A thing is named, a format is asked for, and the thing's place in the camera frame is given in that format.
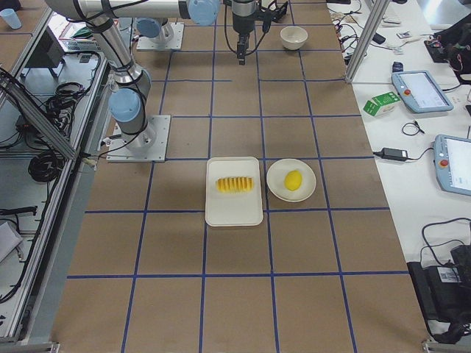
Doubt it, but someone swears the green white box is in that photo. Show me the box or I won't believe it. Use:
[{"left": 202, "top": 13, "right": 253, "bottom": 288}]
[{"left": 363, "top": 91, "right": 400, "bottom": 116}]

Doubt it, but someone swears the lower teach pendant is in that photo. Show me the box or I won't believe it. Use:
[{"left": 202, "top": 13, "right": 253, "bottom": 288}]
[{"left": 433, "top": 134, "right": 470, "bottom": 196}]

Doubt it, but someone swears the white rectangular tray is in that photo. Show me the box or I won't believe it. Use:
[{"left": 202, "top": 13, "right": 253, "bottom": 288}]
[{"left": 205, "top": 157, "right": 263, "bottom": 227}]

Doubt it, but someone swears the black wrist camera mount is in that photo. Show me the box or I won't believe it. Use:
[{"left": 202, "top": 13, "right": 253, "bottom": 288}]
[{"left": 258, "top": 0, "right": 288, "bottom": 23}]

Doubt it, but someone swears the yellow sliced bread loaf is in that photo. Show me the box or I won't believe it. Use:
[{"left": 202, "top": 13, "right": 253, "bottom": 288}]
[{"left": 216, "top": 176, "right": 254, "bottom": 193}]

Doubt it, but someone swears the upper teach pendant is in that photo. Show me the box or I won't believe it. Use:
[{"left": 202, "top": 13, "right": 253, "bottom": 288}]
[{"left": 392, "top": 71, "right": 454, "bottom": 113}]

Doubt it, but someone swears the black power adapter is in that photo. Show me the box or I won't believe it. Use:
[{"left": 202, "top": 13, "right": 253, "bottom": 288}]
[{"left": 382, "top": 148, "right": 408, "bottom": 161}]

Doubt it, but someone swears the blue plastic cup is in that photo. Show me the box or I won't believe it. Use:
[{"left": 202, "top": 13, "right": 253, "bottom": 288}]
[{"left": 0, "top": 8, "right": 22, "bottom": 29}]

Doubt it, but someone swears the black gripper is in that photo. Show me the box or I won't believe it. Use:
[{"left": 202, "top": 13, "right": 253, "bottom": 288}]
[{"left": 231, "top": 0, "right": 255, "bottom": 65}]

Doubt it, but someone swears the white bowl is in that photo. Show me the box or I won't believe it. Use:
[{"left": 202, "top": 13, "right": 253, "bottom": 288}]
[{"left": 280, "top": 26, "right": 308, "bottom": 51}]

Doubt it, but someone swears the teach pendant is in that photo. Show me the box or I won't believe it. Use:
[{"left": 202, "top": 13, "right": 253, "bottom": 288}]
[
  {"left": 392, "top": 71, "right": 454, "bottom": 113},
  {"left": 433, "top": 134, "right": 470, "bottom": 196}
]

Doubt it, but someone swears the aluminium frame post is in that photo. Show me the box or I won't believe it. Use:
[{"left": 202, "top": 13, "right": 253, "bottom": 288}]
[{"left": 345, "top": 0, "right": 389, "bottom": 83}]

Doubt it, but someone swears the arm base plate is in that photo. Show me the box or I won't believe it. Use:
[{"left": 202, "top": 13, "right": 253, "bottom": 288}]
[
  {"left": 137, "top": 22, "right": 185, "bottom": 51},
  {"left": 106, "top": 115, "right": 171, "bottom": 163}
]

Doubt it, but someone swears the white round plate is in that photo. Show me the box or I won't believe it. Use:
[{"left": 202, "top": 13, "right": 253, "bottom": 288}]
[{"left": 266, "top": 159, "right": 316, "bottom": 202}]

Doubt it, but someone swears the yellow lemon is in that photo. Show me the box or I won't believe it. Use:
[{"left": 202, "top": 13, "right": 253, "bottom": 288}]
[{"left": 284, "top": 170, "right": 302, "bottom": 191}]

